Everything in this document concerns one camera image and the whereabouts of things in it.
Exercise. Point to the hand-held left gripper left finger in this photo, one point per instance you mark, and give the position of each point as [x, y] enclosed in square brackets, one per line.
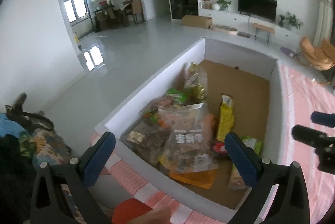
[100, 156]

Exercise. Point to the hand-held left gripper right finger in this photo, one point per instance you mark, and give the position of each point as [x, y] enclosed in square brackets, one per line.
[240, 158]

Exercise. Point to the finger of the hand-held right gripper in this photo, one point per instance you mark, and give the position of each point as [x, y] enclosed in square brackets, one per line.
[323, 119]
[305, 133]

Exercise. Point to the pile of mixed snack packets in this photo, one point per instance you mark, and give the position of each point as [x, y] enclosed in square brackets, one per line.
[146, 137]

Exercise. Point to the clear bag of brown snacks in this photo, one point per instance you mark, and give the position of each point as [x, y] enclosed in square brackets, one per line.
[185, 140]

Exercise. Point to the white cardboard box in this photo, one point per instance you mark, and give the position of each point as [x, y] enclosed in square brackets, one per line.
[146, 87]

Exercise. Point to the pink striped bedsheet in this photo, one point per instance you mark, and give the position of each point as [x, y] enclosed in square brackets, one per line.
[301, 98]

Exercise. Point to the floral cloth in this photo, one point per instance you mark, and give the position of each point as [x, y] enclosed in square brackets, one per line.
[44, 140]

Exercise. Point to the orange red cloth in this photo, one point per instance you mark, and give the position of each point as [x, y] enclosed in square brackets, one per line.
[128, 212]

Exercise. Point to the yellow lounge chair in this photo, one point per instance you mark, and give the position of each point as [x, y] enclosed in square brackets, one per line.
[314, 53]

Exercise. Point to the purple floor item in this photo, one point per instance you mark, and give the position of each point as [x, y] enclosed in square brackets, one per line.
[288, 51]

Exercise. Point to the black cloth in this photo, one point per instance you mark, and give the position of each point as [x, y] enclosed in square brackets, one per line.
[13, 182]

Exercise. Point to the blue cloth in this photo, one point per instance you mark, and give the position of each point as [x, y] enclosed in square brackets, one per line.
[10, 124]

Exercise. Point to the white standing air conditioner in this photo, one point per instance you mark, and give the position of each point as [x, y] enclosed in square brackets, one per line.
[323, 17]

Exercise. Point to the large leafy potted plant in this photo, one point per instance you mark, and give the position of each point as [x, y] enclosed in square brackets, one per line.
[293, 21]

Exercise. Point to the small dark potted plant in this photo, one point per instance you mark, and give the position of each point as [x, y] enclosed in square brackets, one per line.
[281, 20]

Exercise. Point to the wooden stool with metal legs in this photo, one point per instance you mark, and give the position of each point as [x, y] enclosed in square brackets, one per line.
[264, 27]

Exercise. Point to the yellow bottle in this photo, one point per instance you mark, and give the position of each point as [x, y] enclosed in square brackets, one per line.
[76, 37]

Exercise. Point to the flat beige floor board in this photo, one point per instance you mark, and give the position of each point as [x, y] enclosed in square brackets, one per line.
[225, 29]

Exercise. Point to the flat screen television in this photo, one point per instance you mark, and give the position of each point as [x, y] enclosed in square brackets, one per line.
[257, 5]

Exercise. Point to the white television cabinet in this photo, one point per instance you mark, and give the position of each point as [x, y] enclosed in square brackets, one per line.
[227, 15]

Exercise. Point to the brown cardboard box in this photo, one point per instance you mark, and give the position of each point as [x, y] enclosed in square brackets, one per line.
[196, 21]

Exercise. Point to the wooden dining table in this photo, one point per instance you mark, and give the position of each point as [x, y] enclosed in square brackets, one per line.
[117, 10]

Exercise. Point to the balcony window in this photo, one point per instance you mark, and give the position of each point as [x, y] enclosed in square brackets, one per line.
[76, 6]

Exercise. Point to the wooden dining chair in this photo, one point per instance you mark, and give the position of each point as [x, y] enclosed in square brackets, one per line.
[136, 8]

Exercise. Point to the green potted plant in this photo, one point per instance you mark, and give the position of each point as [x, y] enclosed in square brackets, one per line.
[223, 2]

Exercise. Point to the round white vase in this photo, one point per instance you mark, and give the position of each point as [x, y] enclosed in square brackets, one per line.
[215, 6]

